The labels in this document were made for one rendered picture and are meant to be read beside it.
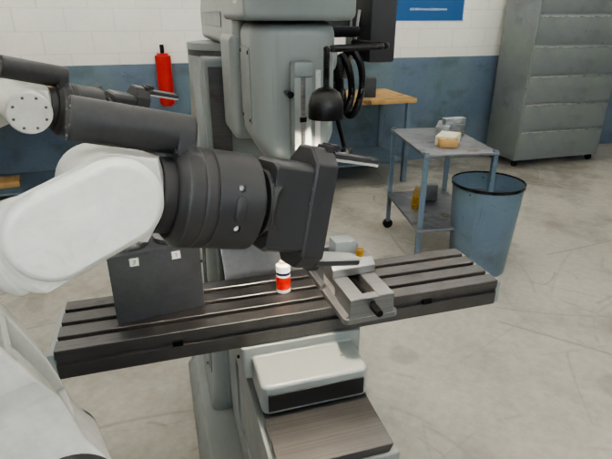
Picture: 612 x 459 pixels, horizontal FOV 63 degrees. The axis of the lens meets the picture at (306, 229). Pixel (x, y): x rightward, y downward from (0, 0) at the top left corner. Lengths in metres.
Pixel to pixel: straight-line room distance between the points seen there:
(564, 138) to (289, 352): 5.66
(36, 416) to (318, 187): 0.49
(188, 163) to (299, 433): 0.96
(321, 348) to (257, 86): 0.69
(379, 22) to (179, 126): 1.14
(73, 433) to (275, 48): 0.80
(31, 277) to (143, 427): 2.06
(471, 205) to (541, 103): 3.14
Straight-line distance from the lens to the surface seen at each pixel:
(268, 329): 1.33
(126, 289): 1.30
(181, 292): 1.33
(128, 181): 0.37
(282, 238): 0.46
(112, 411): 2.54
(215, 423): 2.08
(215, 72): 1.56
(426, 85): 6.22
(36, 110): 0.87
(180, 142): 0.42
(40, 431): 0.79
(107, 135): 0.41
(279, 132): 1.14
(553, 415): 2.61
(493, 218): 3.38
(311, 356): 1.34
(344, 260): 0.52
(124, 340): 1.29
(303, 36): 1.13
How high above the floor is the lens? 1.64
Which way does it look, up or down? 23 degrees down
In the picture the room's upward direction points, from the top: straight up
